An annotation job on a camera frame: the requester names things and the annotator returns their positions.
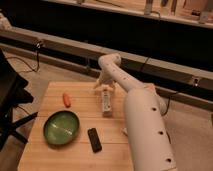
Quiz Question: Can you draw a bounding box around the orange carrot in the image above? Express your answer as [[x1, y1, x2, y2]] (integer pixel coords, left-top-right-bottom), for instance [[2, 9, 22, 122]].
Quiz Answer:
[[63, 93, 71, 108]]

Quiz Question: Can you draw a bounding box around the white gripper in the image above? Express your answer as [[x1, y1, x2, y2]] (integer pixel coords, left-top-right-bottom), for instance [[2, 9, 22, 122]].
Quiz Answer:
[[93, 74, 114, 92]]

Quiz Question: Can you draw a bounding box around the green bowl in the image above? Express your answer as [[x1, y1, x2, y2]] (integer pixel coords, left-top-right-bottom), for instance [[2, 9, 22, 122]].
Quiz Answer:
[[43, 110, 80, 145]]

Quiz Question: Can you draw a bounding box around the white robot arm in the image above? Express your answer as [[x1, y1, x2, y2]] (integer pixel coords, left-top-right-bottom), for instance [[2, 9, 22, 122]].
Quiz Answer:
[[95, 53, 178, 171]]

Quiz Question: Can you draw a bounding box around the white plastic bottle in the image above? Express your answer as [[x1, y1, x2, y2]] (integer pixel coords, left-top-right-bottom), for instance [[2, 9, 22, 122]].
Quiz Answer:
[[101, 89, 112, 117]]

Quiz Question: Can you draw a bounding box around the white sponge block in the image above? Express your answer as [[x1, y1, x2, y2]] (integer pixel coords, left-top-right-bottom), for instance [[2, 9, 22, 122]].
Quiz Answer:
[[122, 127, 128, 136]]

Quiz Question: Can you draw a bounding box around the black cable on floor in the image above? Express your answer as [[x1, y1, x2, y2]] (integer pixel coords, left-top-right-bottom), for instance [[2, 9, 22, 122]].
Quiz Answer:
[[5, 39, 44, 74]]

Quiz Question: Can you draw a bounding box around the black remote control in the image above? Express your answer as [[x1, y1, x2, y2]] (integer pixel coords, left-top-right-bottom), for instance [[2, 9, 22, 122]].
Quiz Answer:
[[87, 128, 102, 153]]

